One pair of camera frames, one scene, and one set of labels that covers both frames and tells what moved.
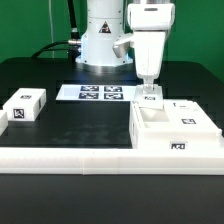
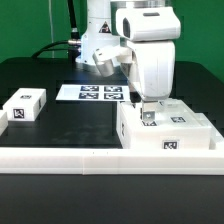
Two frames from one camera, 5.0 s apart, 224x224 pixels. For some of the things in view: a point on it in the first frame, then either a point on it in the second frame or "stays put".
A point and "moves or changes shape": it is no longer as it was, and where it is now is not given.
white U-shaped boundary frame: x=109 y=160 stays put
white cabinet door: x=149 y=99 moves or changes shape
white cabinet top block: x=25 y=104 stays put
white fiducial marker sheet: x=96 y=92 stays put
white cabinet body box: x=179 y=125 moves or changes shape
